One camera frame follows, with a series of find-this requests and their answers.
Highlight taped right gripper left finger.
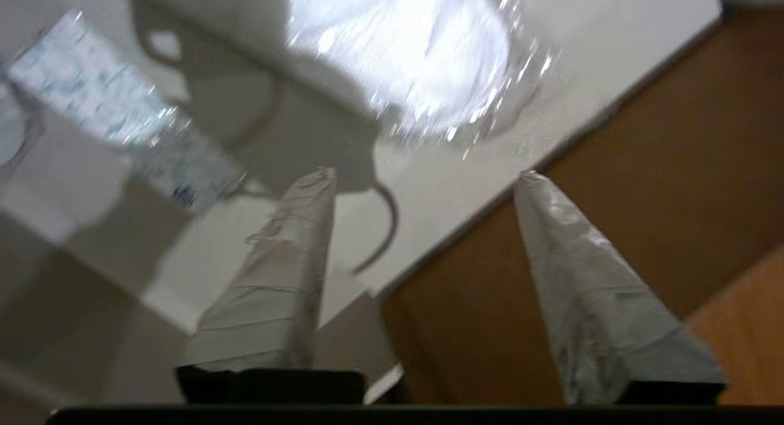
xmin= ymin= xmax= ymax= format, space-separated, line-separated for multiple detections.
xmin=176 ymin=166 xmax=339 ymax=377

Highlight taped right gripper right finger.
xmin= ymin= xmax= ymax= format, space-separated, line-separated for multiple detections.
xmin=512 ymin=170 xmax=729 ymax=405

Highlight white tissue pack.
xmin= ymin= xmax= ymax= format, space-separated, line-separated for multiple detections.
xmin=5 ymin=10 xmax=249 ymax=213

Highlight white slippers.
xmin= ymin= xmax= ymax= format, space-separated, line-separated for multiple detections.
xmin=285 ymin=0 xmax=555 ymax=147

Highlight glossy beige drawer cabinet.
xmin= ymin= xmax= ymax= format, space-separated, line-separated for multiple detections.
xmin=122 ymin=0 xmax=723 ymax=303

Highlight brown wooden side cabinet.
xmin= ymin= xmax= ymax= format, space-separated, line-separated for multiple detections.
xmin=380 ymin=2 xmax=784 ymax=407

